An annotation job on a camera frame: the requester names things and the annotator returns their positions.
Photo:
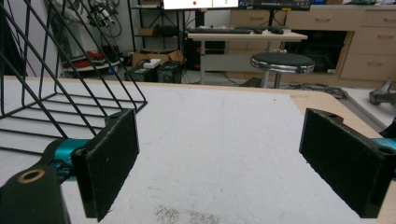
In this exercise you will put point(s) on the light wooden desk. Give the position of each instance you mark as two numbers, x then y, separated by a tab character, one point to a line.
246	46

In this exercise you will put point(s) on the dark monitor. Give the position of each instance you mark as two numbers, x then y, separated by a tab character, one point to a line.
275	4

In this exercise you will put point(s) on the round black stool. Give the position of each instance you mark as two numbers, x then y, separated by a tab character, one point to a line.
282	66

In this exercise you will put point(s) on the black computer mouse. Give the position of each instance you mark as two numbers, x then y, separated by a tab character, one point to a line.
276	30

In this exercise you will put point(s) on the white monitor screen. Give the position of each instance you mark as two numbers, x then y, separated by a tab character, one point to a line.
200	4

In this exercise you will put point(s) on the black keyboard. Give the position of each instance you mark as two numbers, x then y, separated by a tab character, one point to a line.
219	30

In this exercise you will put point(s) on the white table mat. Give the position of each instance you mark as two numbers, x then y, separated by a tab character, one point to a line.
214	149

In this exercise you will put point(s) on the cardboard box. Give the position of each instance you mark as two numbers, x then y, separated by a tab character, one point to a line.
155	56

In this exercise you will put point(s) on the white robot machine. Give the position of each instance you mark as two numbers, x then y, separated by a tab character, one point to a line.
90	18

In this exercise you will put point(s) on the black metal shelf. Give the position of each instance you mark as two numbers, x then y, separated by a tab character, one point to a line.
155	25

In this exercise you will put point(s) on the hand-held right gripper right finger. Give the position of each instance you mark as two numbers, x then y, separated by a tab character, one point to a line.
345	158

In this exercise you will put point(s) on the black equipment case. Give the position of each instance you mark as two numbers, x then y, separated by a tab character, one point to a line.
154	73

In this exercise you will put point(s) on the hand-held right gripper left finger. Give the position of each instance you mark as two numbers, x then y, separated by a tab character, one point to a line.
106	161

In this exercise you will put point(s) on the wooden drawer cabinet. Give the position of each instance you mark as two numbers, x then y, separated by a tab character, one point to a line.
355	43

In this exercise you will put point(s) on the grey metal clamp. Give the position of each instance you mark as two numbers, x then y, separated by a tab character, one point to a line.
383	93

